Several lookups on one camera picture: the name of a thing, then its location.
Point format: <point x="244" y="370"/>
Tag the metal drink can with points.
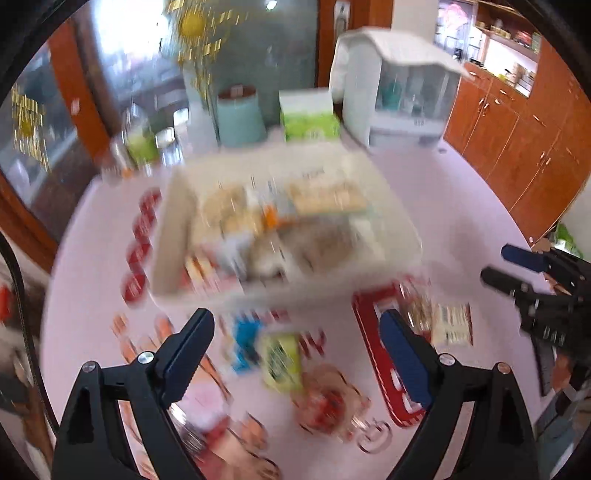
<point x="121" y="159"/>

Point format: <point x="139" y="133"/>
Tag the wooden framed glass door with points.
<point x="55" y="138"/>
<point x="277" y="46"/>

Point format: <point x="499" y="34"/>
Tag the long wafer packet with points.
<point x="328" y="196"/>

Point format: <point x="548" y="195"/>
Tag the black flat phone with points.
<point x="544" y="369"/>

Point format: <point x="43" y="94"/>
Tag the gold door ornament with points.
<point x="27" y="124"/>
<point x="194" y="23"/>

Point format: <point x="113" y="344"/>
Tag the wooden cabinets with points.
<point x="517" y="152"/>

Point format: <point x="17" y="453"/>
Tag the clear rice cracker packet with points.
<point x="226" y="207"/>

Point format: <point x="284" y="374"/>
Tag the teal canister brown lid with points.
<point x="242" y="120"/>

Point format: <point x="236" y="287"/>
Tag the orange puffed rice packet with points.
<point x="272" y="217"/>

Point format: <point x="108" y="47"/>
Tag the green tissue pack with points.
<point x="309" y="120"/>

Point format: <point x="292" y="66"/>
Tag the blue and white snack packet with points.
<point x="244" y="341"/>

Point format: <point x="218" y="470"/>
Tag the small white brown snack packet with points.
<point x="452" y="323"/>

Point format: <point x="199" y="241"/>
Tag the clear red snack packet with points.
<point x="415" y="309"/>

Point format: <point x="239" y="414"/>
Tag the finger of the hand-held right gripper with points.
<point x="508" y="284"/>
<point x="526" y="259"/>

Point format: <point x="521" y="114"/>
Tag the small glass jar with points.
<point x="168" y="145"/>

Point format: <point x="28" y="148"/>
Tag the white cup cabinet appliance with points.
<point x="364" y="83"/>

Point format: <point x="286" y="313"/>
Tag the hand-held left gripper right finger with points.
<point x="406" y="360"/>

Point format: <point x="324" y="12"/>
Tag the bread picture snack packet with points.
<point x="330" y="401"/>

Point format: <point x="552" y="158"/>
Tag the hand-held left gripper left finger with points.
<point x="187" y="360"/>

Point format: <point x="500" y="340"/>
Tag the green snack packet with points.
<point x="279" y="360"/>

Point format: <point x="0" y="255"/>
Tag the clear beige biscuit packet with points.
<point x="323" y="240"/>

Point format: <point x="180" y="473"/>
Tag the person's right forearm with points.
<point x="565" y="376"/>

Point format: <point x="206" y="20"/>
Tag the white squeeze bottle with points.
<point x="201" y="115"/>

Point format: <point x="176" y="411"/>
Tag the green label oil bottle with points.
<point x="141" y="143"/>

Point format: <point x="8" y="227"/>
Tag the white plastic tray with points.
<point x="175" y="240"/>

